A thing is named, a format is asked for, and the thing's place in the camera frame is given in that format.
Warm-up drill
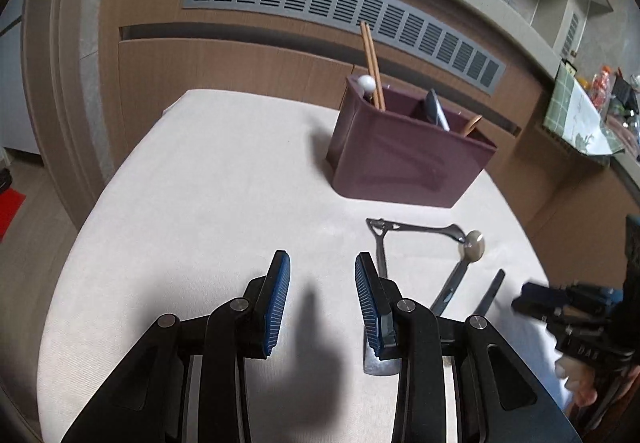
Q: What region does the metal smiley-handle spoon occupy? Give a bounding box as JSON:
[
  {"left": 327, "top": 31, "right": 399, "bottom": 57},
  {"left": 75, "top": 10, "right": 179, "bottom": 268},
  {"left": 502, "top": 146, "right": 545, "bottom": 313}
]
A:
[{"left": 366, "top": 218, "right": 466, "bottom": 244}]

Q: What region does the person's right hand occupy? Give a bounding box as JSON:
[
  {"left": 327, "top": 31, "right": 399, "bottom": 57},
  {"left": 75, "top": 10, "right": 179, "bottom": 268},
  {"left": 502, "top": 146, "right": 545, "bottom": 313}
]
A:
[{"left": 554, "top": 355, "right": 598, "bottom": 408}]

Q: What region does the blue plastic spoon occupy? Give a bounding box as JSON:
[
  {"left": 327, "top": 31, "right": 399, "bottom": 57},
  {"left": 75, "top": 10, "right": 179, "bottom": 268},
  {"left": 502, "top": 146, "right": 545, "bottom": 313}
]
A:
[{"left": 423, "top": 90, "right": 450, "bottom": 131}]

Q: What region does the green checkered cloth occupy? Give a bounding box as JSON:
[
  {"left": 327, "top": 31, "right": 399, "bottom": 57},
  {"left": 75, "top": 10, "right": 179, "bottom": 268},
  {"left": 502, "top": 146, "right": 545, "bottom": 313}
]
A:
[{"left": 542, "top": 63, "right": 625, "bottom": 158}]

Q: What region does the translucent brown spoon black handle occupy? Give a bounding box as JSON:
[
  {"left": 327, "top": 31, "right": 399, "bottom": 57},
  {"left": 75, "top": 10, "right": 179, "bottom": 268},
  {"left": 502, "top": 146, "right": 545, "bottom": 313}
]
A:
[{"left": 431, "top": 229, "right": 485, "bottom": 316}]

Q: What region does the white tablecloth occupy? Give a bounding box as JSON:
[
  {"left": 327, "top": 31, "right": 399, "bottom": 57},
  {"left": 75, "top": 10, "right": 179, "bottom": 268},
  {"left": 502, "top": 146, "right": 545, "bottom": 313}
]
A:
[{"left": 36, "top": 88, "right": 582, "bottom": 443}]

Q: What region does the purple plastic utensil holder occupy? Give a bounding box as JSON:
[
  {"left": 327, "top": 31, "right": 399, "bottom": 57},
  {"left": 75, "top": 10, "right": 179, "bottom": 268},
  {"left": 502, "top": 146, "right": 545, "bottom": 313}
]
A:
[{"left": 326, "top": 75, "right": 497, "bottom": 208}]

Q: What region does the grey ventilation grille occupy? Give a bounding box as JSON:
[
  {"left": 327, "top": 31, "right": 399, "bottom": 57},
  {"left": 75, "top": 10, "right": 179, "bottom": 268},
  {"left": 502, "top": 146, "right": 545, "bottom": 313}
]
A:
[{"left": 183, "top": 0, "right": 506, "bottom": 96}]

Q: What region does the red floor mat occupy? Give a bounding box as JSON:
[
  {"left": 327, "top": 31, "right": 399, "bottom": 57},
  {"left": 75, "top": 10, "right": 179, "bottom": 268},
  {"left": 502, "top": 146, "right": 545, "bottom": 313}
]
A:
[{"left": 0, "top": 188, "right": 26, "bottom": 241}]

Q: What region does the white ball-top utensil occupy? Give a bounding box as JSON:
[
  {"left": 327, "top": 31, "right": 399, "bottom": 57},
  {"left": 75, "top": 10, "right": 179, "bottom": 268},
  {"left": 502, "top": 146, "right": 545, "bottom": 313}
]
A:
[{"left": 357, "top": 75, "right": 376, "bottom": 102}]

